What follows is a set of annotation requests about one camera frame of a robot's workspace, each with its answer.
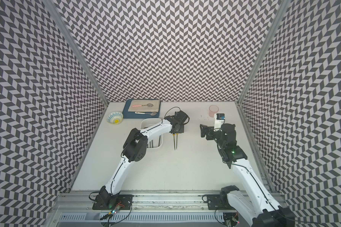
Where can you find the white plastic storage box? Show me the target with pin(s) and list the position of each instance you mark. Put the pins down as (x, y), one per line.
(156, 143)

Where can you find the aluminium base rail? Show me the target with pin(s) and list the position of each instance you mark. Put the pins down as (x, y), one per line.
(150, 209)

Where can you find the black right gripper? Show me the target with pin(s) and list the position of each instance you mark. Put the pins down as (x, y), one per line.
(210, 130)

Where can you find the right electronics board with wires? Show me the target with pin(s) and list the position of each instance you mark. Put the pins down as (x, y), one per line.
(226, 218)

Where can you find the electronics board with wires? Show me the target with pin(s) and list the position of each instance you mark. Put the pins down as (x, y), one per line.
(105, 220)
(226, 218)

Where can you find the pink handled slotted spoon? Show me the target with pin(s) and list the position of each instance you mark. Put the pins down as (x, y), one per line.
(147, 105)

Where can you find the aluminium corner post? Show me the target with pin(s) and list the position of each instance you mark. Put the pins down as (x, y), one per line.
(284, 4)
(50, 6)

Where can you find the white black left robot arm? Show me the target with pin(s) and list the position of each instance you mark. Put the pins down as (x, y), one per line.
(134, 150)

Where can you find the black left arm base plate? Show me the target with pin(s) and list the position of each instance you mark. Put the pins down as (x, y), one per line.
(123, 200)

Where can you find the aluminium corner post left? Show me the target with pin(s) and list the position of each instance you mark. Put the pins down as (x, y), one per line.
(50, 6)

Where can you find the left electronics board with wires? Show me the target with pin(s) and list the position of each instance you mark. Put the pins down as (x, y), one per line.
(105, 220)

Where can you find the blue yellow patterned bowl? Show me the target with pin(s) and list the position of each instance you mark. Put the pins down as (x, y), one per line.
(115, 117)

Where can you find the teal rectangular tray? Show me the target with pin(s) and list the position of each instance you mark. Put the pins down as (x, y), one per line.
(132, 115)

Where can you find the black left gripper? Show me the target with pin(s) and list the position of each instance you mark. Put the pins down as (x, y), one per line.
(182, 130)

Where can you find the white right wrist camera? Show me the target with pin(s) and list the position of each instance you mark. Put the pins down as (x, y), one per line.
(219, 120)

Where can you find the beige folded cloth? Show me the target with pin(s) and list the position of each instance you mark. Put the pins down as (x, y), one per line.
(155, 108)

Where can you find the white handled metal spoon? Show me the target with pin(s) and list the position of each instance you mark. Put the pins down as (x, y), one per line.
(152, 113)

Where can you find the aluminium corner post right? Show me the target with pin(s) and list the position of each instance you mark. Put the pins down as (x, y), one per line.
(284, 4)

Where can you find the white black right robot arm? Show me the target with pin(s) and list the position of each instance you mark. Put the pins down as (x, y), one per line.
(261, 209)

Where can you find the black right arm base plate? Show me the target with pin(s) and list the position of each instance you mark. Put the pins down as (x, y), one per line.
(214, 202)

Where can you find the pink translucent cup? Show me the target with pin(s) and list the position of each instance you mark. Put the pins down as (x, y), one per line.
(213, 109)

